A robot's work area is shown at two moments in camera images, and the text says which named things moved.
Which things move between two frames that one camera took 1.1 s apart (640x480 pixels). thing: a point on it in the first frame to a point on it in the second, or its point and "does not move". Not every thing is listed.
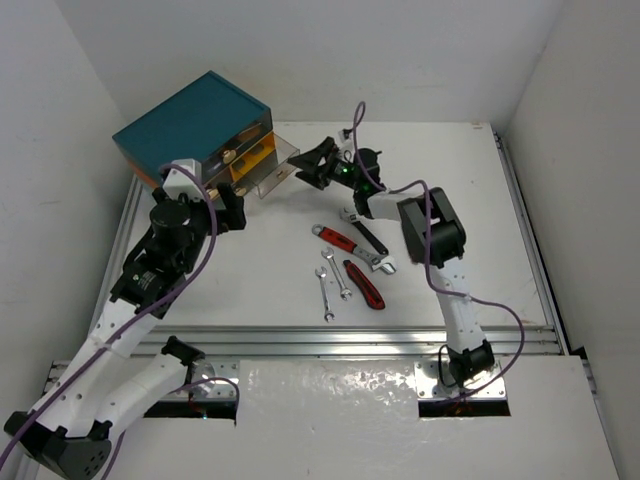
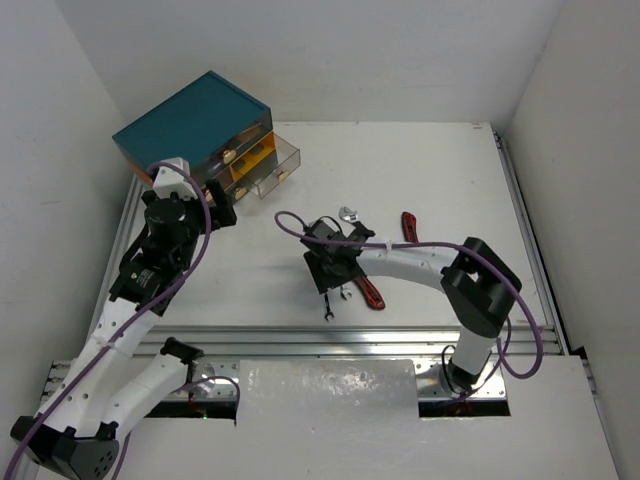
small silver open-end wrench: (329, 316) does not move
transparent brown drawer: (264, 166) does not move
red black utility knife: (370, 294) does not move
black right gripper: (313, 159) to (326, 280)
